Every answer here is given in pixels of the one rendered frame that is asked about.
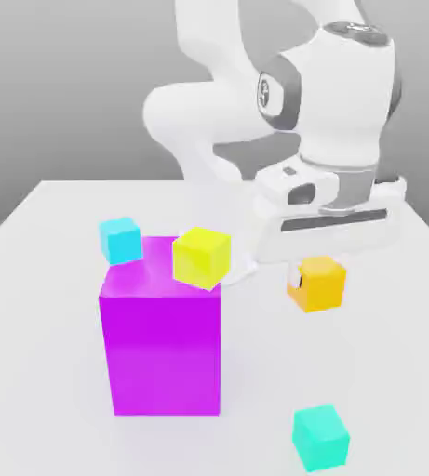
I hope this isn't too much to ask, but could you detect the small orange cube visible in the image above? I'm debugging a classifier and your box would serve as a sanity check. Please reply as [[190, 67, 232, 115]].
[[287, 255, 348, 314]]

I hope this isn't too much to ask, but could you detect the large magenta box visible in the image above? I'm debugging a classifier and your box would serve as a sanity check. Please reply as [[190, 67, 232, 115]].
[[98, 235, 222, 417]]

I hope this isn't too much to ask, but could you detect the small turquoise cube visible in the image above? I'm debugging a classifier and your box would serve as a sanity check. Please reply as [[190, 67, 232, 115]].
[[291, 403, 351, 474]]

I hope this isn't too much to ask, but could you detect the small cyan cube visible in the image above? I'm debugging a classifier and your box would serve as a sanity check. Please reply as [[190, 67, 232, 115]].
[[98, 216, 144, 266]]

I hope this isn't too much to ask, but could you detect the small yellow cube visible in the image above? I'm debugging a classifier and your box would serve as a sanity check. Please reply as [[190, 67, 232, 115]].
[[171, 226, 233, 292]]

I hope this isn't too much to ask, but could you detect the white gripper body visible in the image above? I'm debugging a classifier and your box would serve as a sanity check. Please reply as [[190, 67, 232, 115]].
[[255, 177, 409, 267]]

